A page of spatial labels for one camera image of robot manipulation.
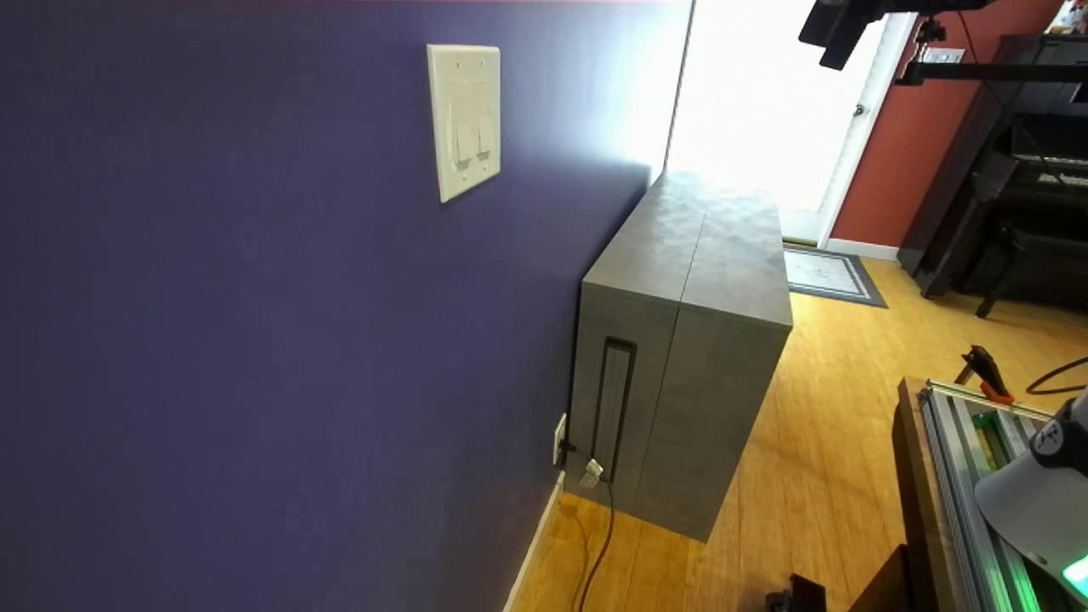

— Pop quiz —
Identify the grey concrete-look cabinet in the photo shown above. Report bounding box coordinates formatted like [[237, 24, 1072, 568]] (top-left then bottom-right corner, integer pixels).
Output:
[[565, 169, 795, 545]]

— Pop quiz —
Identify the white power plug adapter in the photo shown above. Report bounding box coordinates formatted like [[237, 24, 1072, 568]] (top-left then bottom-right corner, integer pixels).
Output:
[[574, 451, 610, 494]]

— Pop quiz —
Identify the grey door mat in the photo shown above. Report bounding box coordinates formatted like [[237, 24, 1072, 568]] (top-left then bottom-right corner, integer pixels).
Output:
[[781, 243, 891, 313]]

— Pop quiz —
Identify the white door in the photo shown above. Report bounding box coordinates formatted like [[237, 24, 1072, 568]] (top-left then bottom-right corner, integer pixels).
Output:
[[664, 0, 919, 248]]

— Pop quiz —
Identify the small black object on floor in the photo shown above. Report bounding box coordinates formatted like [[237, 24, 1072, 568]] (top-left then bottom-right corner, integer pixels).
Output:
[[762, 572, 832, 612]]

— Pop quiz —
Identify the black and orange clamp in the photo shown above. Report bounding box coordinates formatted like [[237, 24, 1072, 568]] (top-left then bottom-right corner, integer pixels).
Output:
[[951, 342, 1022, 409]]

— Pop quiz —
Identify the black piano with stand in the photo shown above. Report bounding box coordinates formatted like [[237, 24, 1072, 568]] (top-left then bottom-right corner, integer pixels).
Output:
[[898, 30, 1088, 321]]

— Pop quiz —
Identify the black tripod boom bar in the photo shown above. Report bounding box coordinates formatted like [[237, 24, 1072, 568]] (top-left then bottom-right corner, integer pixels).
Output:
[[891, 58, 1088, 87]]

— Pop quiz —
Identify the white wall outlet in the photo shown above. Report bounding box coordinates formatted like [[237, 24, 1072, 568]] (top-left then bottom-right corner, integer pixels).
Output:
[[549, 412, 571, 468]]

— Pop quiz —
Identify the white double light switch plate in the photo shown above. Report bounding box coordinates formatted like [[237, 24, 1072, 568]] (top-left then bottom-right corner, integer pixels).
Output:
[[427, 39, 508, 207]]

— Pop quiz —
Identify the black power cable on floor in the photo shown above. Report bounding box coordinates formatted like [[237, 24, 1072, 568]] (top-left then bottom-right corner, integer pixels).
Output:
[[567, 479, 623, 612]]

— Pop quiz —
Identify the black camera mount head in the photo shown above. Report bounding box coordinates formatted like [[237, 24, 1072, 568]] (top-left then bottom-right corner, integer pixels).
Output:
[[912, 9, 968, 66]]

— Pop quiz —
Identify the black cable loop behind table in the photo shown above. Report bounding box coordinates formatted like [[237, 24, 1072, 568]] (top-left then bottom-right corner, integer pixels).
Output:
[[1025, 352, 1088, 401]]

